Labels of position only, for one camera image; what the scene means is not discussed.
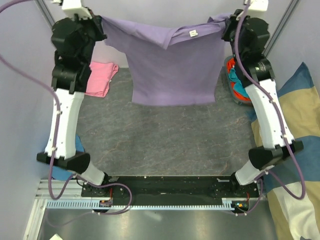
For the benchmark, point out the folded pink t shirt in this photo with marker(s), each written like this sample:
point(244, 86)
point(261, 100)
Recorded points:
point(99, 81)

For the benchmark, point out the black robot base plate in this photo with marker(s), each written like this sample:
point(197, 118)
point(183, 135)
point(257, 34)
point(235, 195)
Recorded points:
point(172, 190)

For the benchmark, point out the right aluminium frame post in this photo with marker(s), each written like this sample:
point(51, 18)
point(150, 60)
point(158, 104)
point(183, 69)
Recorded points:
point(290, 9)

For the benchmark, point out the teal t shirt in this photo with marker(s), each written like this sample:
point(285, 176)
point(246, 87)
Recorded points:
point(237, 86)

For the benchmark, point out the left aluminium frame post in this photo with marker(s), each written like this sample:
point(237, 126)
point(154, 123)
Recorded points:
point(45, 12)

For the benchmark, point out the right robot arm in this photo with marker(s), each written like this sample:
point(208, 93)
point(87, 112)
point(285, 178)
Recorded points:
point(278, 143)

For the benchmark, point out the purple t shirt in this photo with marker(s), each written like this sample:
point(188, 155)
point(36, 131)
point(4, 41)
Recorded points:
point(170, 66)

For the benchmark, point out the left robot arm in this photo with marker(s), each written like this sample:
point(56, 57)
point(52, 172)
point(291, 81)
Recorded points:
point(69, 82)

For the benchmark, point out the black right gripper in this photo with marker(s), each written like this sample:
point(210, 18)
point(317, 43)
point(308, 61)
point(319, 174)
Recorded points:
point(230, 25)

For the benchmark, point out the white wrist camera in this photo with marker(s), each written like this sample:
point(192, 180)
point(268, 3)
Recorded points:
point(257, 5)
point(74, 9)

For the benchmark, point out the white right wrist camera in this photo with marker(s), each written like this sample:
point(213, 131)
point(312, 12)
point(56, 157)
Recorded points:
point(257, 5)

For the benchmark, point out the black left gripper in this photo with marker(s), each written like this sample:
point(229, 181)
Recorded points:
point(96, 22)

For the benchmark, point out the light blue cable duct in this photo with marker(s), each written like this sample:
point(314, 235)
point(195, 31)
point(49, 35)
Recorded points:
point(90, 204)

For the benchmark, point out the aluminium frame post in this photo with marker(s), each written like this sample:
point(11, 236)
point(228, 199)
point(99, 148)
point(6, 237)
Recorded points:
point(290, 9)
point(45, 12)

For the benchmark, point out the orange t shirt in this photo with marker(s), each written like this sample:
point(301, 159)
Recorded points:
point(229, 65)

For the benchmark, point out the blue bucket hat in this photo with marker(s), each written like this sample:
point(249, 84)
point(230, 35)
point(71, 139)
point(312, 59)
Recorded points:
point(62, 174)

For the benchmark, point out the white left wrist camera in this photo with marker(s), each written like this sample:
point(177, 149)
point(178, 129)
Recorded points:
point(74, 9)

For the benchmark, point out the teal laundry basket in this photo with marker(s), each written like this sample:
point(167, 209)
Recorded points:
point(239, 102)

